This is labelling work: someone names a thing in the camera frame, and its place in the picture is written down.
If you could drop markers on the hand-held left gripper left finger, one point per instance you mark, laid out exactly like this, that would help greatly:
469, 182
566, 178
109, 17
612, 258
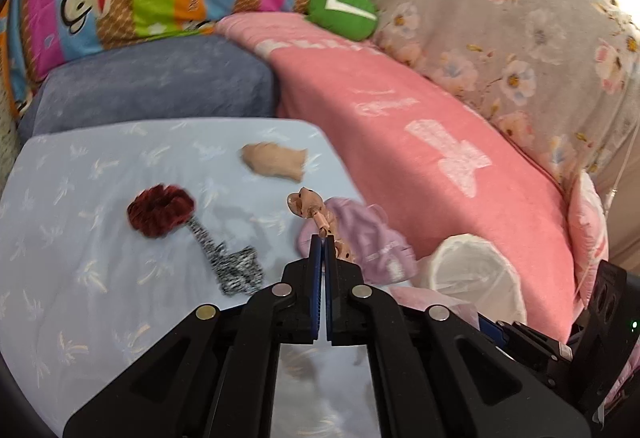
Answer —
316, 288

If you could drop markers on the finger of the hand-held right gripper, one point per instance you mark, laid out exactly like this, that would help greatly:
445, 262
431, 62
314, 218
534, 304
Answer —
530, 343

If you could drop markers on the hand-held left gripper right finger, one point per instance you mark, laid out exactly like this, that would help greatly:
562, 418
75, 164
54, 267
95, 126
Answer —
330, 288

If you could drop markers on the pale pink cloth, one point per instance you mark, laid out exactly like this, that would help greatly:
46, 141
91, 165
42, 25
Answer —
425, 298

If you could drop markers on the white bin with plastic liner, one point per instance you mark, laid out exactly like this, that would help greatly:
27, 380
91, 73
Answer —
475, 263

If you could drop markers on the purple cloth garment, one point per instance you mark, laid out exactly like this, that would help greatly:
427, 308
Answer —
370, 243

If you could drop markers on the black and white speckled sock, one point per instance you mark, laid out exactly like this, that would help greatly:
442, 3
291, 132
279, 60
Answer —
235, 270

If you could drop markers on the pink pillow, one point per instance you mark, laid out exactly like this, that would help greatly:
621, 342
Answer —
587, 228

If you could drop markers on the beige cloth lump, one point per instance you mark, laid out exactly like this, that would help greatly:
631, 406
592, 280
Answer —
272, 160

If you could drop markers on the dark red scrunchie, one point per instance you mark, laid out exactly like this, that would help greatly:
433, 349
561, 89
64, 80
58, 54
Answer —
160, 210

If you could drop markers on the pink printed blanket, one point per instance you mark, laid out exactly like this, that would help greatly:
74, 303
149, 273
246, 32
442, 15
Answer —
400, 117

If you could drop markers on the light blue patterned tablecloth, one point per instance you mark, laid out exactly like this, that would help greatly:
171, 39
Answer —
100, 293

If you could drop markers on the green round cushion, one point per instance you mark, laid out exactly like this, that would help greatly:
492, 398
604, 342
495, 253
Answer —
340, 22

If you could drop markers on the blue-grey cushion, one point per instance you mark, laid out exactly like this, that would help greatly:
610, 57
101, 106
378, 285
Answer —
150, 77

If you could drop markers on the grey floral cloth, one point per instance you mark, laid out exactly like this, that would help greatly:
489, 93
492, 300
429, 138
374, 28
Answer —
500, 17

